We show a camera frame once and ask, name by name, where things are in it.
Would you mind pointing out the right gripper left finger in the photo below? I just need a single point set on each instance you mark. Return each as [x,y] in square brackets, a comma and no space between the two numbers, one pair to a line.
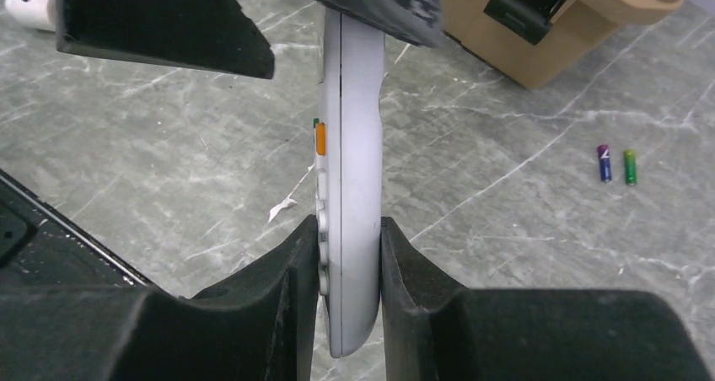
[257,324]

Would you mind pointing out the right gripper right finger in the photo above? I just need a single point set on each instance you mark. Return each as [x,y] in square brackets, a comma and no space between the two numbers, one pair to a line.
[435,328]

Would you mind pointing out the white remote control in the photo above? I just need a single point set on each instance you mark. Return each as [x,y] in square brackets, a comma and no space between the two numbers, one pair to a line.
[348,137]

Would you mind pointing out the tan plastic toolbox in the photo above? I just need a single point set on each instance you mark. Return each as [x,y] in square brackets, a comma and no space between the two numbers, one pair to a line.
[531,41]

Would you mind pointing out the small white cylinder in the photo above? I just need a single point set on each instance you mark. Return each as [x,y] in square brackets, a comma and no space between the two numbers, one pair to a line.
[33,14]

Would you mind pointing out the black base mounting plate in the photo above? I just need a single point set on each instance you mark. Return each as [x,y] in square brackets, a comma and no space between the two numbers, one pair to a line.
[42,247]

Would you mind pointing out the blue AAA battery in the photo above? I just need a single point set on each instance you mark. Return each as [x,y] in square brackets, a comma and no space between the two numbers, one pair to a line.
[605,172]

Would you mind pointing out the green AAA battery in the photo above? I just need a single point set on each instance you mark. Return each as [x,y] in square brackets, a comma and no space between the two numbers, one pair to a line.
[630,167]

